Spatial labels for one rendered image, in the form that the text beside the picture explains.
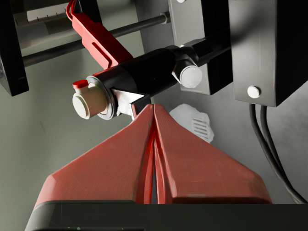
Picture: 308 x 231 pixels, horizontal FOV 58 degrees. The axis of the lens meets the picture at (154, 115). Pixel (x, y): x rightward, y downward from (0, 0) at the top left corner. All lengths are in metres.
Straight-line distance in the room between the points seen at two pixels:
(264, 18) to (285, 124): 0.23
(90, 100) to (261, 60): 0.13
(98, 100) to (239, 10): 0.13
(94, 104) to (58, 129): 0.32
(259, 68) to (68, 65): 0.32
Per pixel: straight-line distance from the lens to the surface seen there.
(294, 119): 0.42
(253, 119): 0.25
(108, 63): 0.18
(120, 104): 0.15
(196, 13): 0.25
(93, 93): 0.16
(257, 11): 0.22
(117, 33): 0.41
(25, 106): 0.45
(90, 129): 0.51
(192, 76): 0.17
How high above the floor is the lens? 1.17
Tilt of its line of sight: 34 degrees down
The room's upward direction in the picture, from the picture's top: 120 degrees counter-clockwise
